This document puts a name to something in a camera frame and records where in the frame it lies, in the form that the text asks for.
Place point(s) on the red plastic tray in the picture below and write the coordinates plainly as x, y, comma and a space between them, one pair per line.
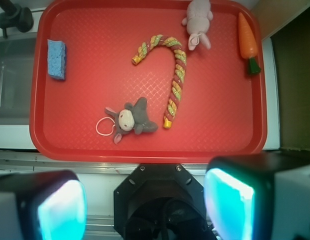
222, 109

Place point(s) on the grey sink basin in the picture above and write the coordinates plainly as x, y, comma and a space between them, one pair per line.
16, 73

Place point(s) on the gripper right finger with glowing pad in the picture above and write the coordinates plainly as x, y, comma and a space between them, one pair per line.
263, 196

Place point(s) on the orange plastic carrot toy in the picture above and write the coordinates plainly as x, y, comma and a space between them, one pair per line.
248, 45

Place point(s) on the blue sponge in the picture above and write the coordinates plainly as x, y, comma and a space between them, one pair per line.
56, 59

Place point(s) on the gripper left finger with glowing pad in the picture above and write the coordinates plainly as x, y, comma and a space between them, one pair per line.
42, 206

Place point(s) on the black faucet fixture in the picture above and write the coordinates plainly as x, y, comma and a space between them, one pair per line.
15, 16

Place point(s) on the pink plush bunny toy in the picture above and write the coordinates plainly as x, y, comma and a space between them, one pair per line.
197, 21

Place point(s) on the grey plush donkey toy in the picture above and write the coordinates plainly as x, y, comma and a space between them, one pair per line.
132, 118

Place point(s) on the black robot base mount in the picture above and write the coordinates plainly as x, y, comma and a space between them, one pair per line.
161, 202

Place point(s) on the striped rope candy cane toy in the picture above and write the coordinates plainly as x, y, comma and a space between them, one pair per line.
178, 78

